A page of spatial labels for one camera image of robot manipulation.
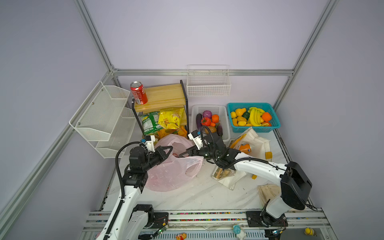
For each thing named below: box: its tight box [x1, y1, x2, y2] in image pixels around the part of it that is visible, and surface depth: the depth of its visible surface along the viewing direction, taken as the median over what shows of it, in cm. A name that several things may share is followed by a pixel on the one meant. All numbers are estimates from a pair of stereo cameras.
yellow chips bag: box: [158, 108, 187, 130], surface depth 90 cm
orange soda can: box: [238, 144, 252, 154], surface depth 94 cm
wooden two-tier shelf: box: [131, 80, 189, 137], surface depth 86 cm
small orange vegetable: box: [211, 114, 220, 124], surface depth 114 cm
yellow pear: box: [235, 108, 247, 117], surface depth 117 cm
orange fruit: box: [262, 112, 272, 122], surface depth 112 cm
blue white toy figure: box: [232, 224, 247, 240], surface depth 69 cm
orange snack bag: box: [158, 126, 188, 139], surface depth 103 cm
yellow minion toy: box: [304, 227, 317, 237], surface depth 70 cm
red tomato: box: [200, 117, 211, 127], surface depth 110 cm
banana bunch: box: [247, 107, 265, 127], surface depth 112 cm
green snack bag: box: [140, 111, 163, 135], surface depth 91 cm
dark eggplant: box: [196, 113, 202, 132], surface depth 114 cm
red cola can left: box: [130, 80, 148, 105], surface depth 74 cm
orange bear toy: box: [176, 232, 187, 240], surface depth 69 cm
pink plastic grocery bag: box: [145, 134, 204, 192], surface depth 76 cm
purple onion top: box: [202, 110, 213, 119], surface depth 116 cm
